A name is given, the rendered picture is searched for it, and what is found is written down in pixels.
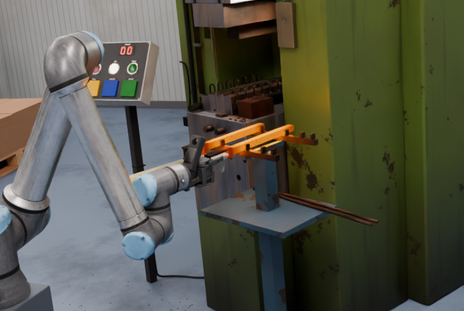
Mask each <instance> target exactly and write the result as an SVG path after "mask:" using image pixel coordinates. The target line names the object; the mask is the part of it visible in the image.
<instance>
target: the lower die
mask: <svg viewBox="0 0 464 311"><path fill-rule="evenodd" d="M279 77H282V76H279ZM279 77H272V78H269V79H264V80H261V81H258V82H253V83H250V84H245V85H241V86H236V87H233V88H228V89H224V90H221V91H216V92H213V93H207V94H204V95H201V97H202V110H204V111H210V112H215V113H220V112H222V113H228V115H237V114H238V110H234V109H233V107H232V105H233V103H235V102H236V100H237V96H236V92H235V91H234V92H233V94H231V92H228V93H223V94H222V97H217V93H219V92H222V91H227V90H231V89H235V88H239V87H243V86H248V85H251V84H256V83H259V82H264V81H267V80H270V79H275V78H279ZM278 83H279V89H280V91H282V80H281V82H280V80H278ZM270 84H271V91H272V93H274V92H277V83H276V81H274V82H273V84H272V82H270ZM262 86H263V93H264V95H266V94H269V84H268V83H266V86H264V84H262ZM254 88H255V95H256V96H259V95H260V96H261V93H262V91H261V86H260V85H258V88H256V86H254ZM245 89H246V93H247V97H248V98H250V97H253V89H252V87H250V90H248V88H245ZM237 92H238V97H239V100H245V92H244V89H242V92H240V90H237ZM281 102H283V97H281V98H278V99H276V100H273V104H277V103H281ZM214 109H215V111H214Z"/></svg>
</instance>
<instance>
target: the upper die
mask: <svg viewBox="0 0 464 311"><path fill-rule="evenodd" d="M192 4H193V18H194V26H195V27H209V28H229V27H234V26H241V25H244V24H249V23H256V22H261V21H268V20H272V19H276V0H252V1H244V2H239V3H192Z"/></svg>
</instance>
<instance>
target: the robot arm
mask: <svg viewBox="0 0 464 311"><path fill-rule="evenodd" d="M103 57H104V48H103V46H102V43H101V41H100V40H99V38H98V37H97V36H95V35H94V34H92V33H91V32H87V31H76V32H73V33H71V34H69V35H65V36H61V37H58V38H56V39H54V40H53V41H52V42H51V43H50V44H49V46H48V47H47V49H46V52H45V55H44V60H43V71H44V77H45V80H46V84H47V87H46V90H45V93H44V95H43V99H42V101H41V104H40V107H39V110H38V113H37V116H36V118H35V122H34V124H33V127H32V130H31V132H30V136H29V138H28V142H27V145H26V147H25V150H24V152H23V156H22V159H21V162H20V164H19V168H18V170H17V174H16V176H15V178H14V182H13V183H12V184H10V185H7V186H6V187H5V189H4V190H3V193H2V196H1V200H0V310H3V309H6V308H9V307H12V306H14V305H16V304H18V303H21V302H22V301H23V300H25V299H26V298H27V297H28V296H29V294H30V284H29V282H28V280H27V278H26V277H25V275H24V274H23V272H22V271H21V269H20V267H19V259H18V254H17V252H18V251H19V250H20V249H21V248H22V247H23V246H24V245H26V244H27V243H28V242H29V241H31V240H32V239H33V238H34V237H35V236H37V235H38V234H40V233H41V232H42V231H43V230H44V229H45V228H46V226H47V224H48V223H49V220H50V216H51V210H50V199H49V197H48V195H47V193H48V190H49V187H50V183H51V182H52V178H53V176H54V174H55V171H56V168H57V165H58V163H59V159H60V157H61V154H62V152H63V150H64V146H65V144H66V140H67V139H68V135H69V133H70V130H71V127H73V129H74V131H75V133H76V135H77V138H78V140H79V142H80V144H81V146H82V148H83V150H84V153H85V154H86V157H87V158H88V161H89V163H90V165H91V167H92V169H93V171H94V173H95V176H96V178H97V180H98V182H99V184H100V186H101V189H102V191H103V193H104V195H105V197H106V199H107V201H108V204H109V205H110V208H111V209H112V211H113V214H114V216H115V218H116V220H117V222H118V224H119V228H120V230H121V233H122V235H123V237H124V238H123V240H122V248H123V251H124V253H125V254H126V255H127V256H128V257H130V258H131V259H134V260H138V261H140V260H144V259H146V258H148V257H149V256H150V255H151V254H153V253H154V251H155V249H156V248H157V246H159V245H165V244H167V243H168V242H170V241H171V240H172V239H173V232H174V227H173V221H172V215H171V204H170V197H169V196H171V195H173V194H176V193H177V192H180V191H190V189H189V188H191V187H194V186H196V187H205V186H207V185H210V184H212V183H214V182H215V180H214V177H215V175H214V171H213V170H214V169H216V168H218V170H219V172H220V173H222V172H223V171H224V167H225V160H226V159H227V158H228V156H229V154H228V153H225V152H224V153H221V154H219V155H216V156H213V157H211V159H210V158H207V157H204V155H205V154H206V153H205V154H202V150H203V147H204V143H205V141H206V138H204V137H202V136H198V135H192V137H191V141H190V143H189V146H188V149H187V152H186V155H185V158H184V161H183V164H179V163H173V164H170V165H167V166H165V167H162V168H161V169H157V170H155V171H152V172H149V173H145V174H143V175H141V176H139V177H137V178H136V179H135V180H134V182H133V183H132V182H131V179H130V177H129V175H128V173H127V171H126V168H125V166H124V164H123V162H122V159H121V158H120V156H119V154H118V152H117V149H116V147H115V145H114V143H113V140H112V138H111V136H110V134H109V132H108V129H107V128H106V125H105V124H104V121H103V119H102V117H101V115H100V112H99V110H98V108H97V106H96V104H95V101H94V99H93V97H92V95H91V93H90V91H89V89H88V86H87V84H88V83H89V81H90V79H91V76H92V73H93V71H94V68H95V67H97V66H98V65H99V64H100V63H101V61H102V59H103Z"/></svg>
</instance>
